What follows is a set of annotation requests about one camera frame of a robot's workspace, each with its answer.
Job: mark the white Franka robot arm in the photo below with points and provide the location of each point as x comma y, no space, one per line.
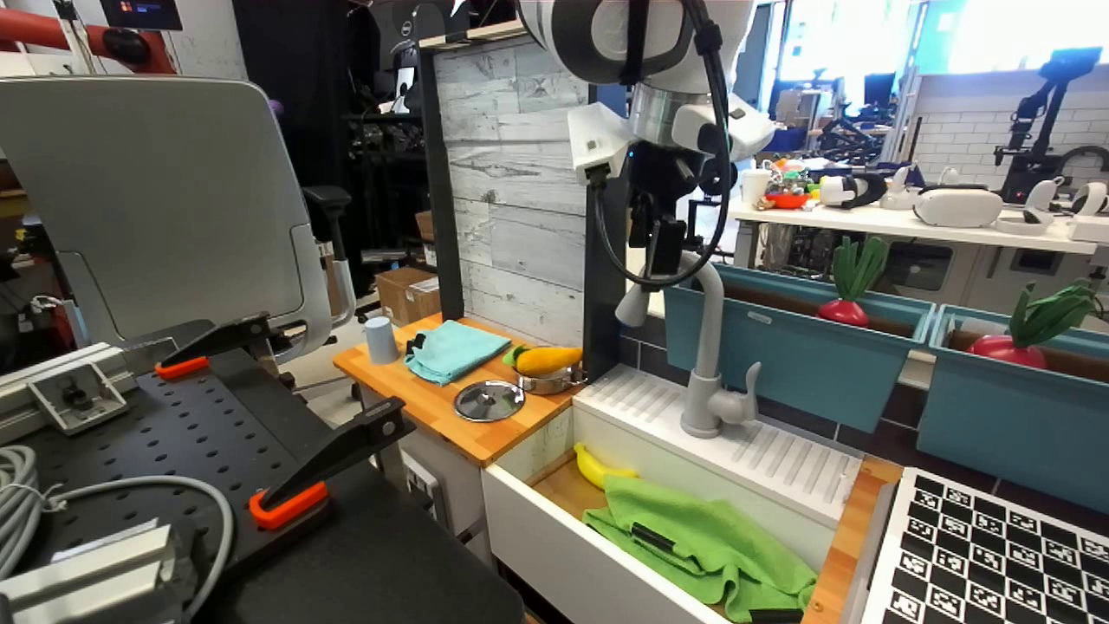
646,39

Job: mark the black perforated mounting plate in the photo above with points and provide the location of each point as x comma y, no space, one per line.
162,437

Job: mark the aluminium bracket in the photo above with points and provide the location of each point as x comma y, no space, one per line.
87,573

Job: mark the round metal bowl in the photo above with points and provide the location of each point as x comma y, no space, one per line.
492,399

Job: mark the wooden counter top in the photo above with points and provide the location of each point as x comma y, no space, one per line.
463,429

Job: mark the teal cloth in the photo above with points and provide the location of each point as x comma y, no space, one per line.
453,351

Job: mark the yellow toy banana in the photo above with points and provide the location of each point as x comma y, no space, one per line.
593,470

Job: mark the red toy radish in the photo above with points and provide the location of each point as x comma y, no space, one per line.
855,283
1028,331

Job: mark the aluminium profile rail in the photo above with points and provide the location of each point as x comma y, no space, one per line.
65,386

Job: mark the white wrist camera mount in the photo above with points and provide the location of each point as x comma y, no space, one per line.
593,138

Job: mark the grey sink faucet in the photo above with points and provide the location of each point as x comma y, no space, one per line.
708,369

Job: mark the black background stand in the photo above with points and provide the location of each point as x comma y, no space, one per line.
1044,114

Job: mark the white sink basin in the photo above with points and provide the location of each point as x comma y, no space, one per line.
646,461

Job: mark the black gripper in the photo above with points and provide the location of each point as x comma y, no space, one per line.
663,178

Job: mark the yellow toy corn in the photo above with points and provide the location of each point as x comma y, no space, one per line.
550,359

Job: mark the grey chair backrest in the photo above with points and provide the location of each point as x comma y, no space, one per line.
151,194

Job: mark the white wood backdrop panel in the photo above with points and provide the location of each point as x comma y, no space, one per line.
516,186

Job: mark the green cloth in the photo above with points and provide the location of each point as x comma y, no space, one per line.
704,541

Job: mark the white shelf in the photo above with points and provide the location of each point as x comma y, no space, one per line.
925,228

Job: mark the teal planter box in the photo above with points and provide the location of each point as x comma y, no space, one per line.
809,359
1016,417

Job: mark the cardboard box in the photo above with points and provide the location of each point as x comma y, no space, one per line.
407,295

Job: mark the grey-blue cup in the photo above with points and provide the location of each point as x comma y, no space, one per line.
381,341

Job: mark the orange-black bar clamp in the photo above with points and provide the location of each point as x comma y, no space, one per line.
331,470
209,351

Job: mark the black-white checkerboard calibration board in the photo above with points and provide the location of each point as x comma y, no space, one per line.
993,556

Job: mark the white VR headset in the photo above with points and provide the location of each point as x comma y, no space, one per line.
958,210

